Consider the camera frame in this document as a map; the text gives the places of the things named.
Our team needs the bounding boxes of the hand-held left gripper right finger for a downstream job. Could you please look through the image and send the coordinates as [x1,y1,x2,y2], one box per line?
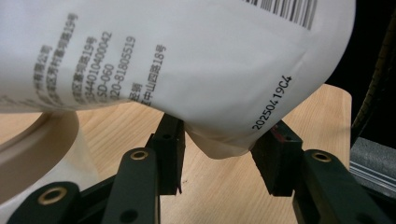
[250,119,304,197]

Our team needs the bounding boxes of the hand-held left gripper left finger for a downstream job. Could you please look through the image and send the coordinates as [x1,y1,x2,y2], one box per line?
[146,112,186,195]

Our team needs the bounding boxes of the white and blue pouch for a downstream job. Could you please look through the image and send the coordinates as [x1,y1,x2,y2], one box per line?
[0,0,357,161]

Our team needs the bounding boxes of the clear glass cup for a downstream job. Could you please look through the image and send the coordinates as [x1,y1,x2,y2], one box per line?
[0,110,101,216]

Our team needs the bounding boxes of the metal floor rail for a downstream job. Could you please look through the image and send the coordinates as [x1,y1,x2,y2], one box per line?
[348,136,396,200]

